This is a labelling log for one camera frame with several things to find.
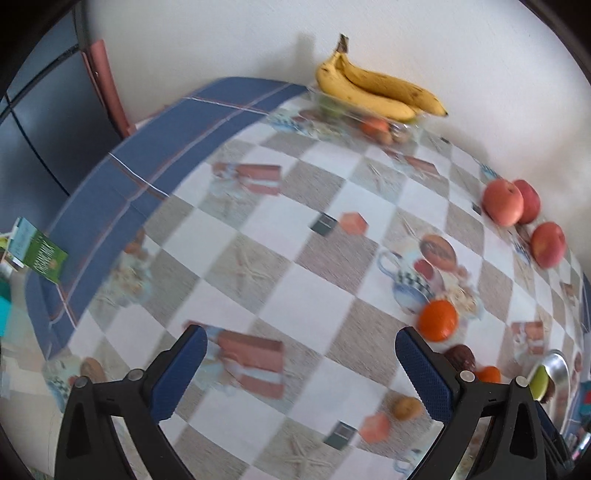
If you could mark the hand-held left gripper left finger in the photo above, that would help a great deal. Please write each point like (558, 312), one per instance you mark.
(182, 369)

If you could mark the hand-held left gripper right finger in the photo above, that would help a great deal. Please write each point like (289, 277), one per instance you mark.
(422, 378)

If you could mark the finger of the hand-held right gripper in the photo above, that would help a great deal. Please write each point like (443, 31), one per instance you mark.
(555, 436)

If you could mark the dark brown date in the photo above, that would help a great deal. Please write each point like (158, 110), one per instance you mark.
(459, 356)
(549, 394)

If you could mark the green jujube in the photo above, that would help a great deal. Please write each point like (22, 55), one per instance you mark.
(539, 382)

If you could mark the stainless steel bowl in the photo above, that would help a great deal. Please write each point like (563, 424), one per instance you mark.
(559, 367)

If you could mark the brown longan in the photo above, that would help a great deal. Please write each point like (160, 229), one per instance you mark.
(406, 407)

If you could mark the small orange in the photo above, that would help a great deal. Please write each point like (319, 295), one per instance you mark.
(438, 320)
(489, 374)

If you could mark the checkered printed tablecloth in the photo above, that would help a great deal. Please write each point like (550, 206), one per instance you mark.
(295, 258)

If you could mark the green printed carton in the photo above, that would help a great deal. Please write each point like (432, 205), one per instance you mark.
(44, 254)

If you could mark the red apple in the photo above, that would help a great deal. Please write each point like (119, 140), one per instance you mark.
(548, 244)
(503, 202)
(530, 201)

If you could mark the red apple left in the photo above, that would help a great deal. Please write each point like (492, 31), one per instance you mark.
(503, 202)

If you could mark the clear plastic fruit container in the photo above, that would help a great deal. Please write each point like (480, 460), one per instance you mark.
(369, 125)

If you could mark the dark blue cabinet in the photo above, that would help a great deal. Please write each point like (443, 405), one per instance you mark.
(46, 138)

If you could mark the yellow banana bunch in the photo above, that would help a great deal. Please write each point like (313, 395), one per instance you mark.
(378, 92)

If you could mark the reddish wooden board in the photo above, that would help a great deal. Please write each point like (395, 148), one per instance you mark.
(108, 87)

